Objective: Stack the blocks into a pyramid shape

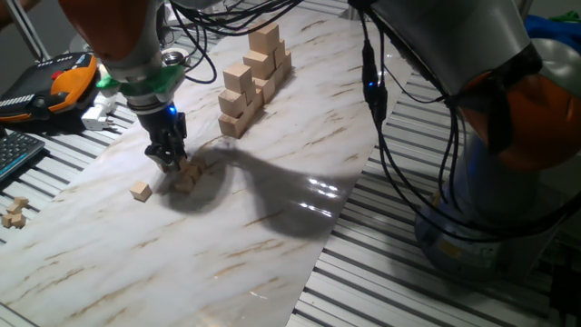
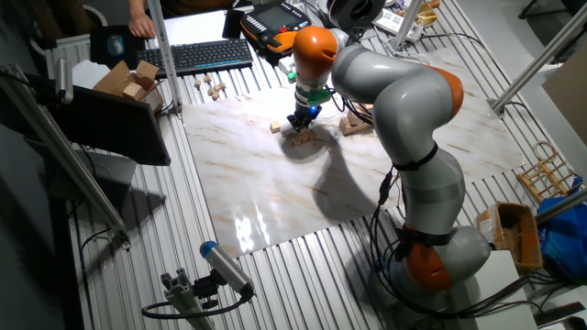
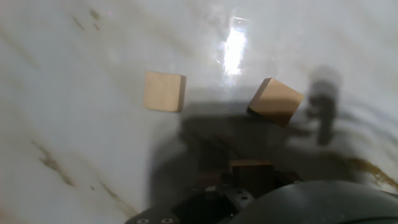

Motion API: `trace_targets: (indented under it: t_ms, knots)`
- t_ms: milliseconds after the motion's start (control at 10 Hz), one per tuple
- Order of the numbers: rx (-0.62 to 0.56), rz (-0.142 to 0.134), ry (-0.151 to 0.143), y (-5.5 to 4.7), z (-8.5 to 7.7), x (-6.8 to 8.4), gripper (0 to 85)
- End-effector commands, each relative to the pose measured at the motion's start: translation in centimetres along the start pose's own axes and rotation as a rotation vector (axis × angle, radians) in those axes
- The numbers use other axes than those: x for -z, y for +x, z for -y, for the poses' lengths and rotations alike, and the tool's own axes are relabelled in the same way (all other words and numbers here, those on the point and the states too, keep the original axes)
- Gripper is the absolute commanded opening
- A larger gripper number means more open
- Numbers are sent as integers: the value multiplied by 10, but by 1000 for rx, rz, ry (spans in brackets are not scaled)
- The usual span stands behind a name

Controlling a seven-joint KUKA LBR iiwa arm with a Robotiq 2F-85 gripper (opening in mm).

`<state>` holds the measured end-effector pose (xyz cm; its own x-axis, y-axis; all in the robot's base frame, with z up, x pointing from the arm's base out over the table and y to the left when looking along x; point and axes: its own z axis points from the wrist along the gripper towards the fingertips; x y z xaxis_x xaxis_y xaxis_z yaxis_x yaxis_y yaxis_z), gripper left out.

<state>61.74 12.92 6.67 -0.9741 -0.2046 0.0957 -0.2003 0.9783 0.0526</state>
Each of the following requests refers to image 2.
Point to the black monitor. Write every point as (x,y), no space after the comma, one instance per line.
(110,124)

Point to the black round spool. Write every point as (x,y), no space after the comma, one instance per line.
(355,13)

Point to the brown cardboard sheet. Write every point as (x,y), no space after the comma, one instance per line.
(568,91)

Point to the gold coloured object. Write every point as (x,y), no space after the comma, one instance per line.
(427,16)

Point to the black phone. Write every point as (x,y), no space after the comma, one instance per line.
(232,24)

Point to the open cardboard box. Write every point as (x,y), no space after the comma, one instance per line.
(130,84)

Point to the white power strip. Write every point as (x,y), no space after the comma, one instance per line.
(390,22)

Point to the blue bag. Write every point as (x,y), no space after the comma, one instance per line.
(566,238)

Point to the silver camera blue cap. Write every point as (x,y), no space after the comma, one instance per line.
(227,268)

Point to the person's bare hand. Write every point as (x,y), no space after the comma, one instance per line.
(142,25)

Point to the wooden rack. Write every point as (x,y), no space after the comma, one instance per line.
(548,176)

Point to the short aluminium profile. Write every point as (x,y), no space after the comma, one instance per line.
(183,298)

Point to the black computer keyboard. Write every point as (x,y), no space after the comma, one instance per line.
(195,57)

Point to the orange black teach pendant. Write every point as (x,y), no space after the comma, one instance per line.
(270,25)

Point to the black camera clamp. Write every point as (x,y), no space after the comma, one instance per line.
(206,288)

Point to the marble pattern sheet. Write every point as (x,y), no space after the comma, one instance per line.
(257,192)

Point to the aluminium frame post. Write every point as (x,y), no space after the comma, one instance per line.
(406,23)
(161,55)
(561,206)
(539,59)

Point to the black mouse pad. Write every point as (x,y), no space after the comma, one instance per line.
(98,50)

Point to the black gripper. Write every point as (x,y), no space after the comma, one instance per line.
(307,112)

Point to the grey computer mouse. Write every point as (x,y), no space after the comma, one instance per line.
(115,45)

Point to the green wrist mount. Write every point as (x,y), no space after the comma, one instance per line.
(319,95)

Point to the person's bare forearm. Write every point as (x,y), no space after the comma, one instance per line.
(136,5)

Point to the aluminium frame beam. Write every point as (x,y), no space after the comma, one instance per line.
(59,151)

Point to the large wooden block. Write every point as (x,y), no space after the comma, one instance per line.
(367,110)
(354,117)
(348,129)

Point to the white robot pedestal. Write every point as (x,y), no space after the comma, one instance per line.
(500,284)

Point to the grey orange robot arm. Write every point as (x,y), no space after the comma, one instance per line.
(403,101)

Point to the orange cardboard box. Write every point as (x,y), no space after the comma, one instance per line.
(509,234)

